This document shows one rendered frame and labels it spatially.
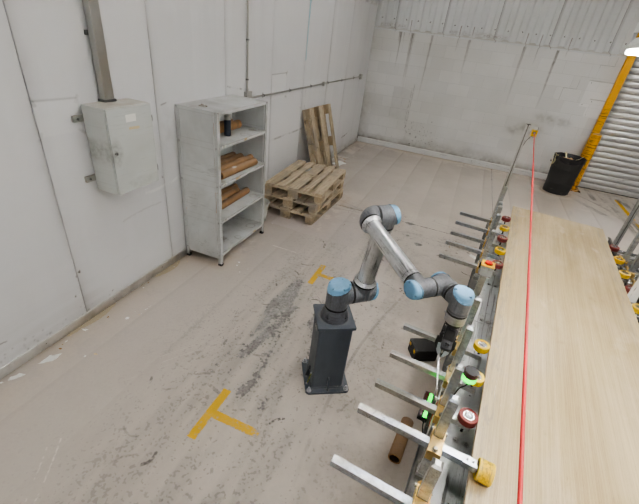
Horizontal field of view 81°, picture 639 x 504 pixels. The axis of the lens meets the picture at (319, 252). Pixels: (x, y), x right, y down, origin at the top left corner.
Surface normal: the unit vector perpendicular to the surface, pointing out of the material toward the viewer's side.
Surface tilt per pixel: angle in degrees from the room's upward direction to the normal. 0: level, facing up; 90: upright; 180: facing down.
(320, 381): 90
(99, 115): 90
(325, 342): 90
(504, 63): 90
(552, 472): 0
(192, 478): 0
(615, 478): 0
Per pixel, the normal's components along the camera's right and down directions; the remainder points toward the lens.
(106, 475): 0.11, -0.85
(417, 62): -0.37, 0.44
